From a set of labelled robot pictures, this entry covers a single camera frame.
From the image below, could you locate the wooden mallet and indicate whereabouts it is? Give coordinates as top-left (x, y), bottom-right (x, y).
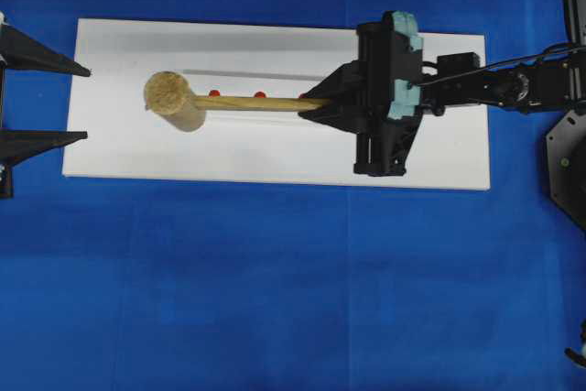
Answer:
top-left (143, 71), bottom-right (331, 132)

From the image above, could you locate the white foam board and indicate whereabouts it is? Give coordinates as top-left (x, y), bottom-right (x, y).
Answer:
top-left (62, 18), bottom-right (491, 190)

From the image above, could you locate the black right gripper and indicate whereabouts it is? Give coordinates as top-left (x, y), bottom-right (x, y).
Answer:
top-left (298, 11), bottom-right (423, 177)

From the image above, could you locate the blue table cloth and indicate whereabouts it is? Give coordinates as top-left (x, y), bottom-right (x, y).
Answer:
top-left (1, 0), bottom-right (585, 390)

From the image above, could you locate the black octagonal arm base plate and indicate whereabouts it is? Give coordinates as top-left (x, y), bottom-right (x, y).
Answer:
top-left (545, 111), bottom-right (585, 231)

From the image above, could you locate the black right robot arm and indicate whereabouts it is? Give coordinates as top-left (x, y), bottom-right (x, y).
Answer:
top-left (300, 11), bottom-right (585, 177)

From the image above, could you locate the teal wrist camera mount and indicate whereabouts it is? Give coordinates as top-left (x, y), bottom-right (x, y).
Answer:
top-left (387, 11), bottom-right (423, 121)

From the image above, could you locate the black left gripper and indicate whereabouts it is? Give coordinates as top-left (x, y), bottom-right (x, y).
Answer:
top-left (1, 23), bottom-right (91, 199)

